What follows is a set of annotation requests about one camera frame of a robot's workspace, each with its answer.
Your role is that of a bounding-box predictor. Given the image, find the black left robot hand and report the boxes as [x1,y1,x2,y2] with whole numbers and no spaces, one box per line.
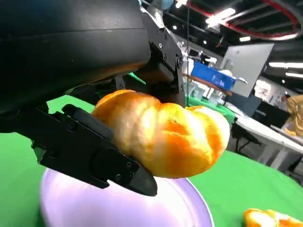
[0,0,186,197]

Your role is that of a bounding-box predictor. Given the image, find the orange white toy bread roll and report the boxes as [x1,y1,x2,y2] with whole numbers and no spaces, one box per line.
[91,89,231,179]
[243,208,303,227]

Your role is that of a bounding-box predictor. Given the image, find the blue plastic bin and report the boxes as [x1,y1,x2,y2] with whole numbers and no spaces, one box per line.
[190,61,237,91]

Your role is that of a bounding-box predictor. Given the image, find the white ceiling light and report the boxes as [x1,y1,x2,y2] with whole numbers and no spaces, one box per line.
[205,8,237,26]

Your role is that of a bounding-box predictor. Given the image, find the lilac plate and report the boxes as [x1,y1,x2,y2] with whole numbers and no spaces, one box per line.
[39,167,215,227]

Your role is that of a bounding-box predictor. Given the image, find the white panel board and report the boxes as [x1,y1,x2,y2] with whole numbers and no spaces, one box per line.
[219,43,275,98]

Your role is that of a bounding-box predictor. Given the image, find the green table cloth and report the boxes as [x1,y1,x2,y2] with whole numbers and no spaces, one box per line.
[0,72,303,227]

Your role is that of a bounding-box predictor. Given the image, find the white workshop table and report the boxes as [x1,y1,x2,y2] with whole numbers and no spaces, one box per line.
[233,113,303,171]

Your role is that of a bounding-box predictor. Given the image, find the person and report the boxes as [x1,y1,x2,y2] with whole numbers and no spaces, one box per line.
[283,94,303,137]

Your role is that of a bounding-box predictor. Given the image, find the thin black hanging cable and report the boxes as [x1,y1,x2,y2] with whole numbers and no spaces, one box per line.
[186,0,191,108]

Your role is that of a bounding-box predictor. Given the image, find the red ceiling ring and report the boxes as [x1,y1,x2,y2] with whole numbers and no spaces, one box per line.
[223,0,302,40]

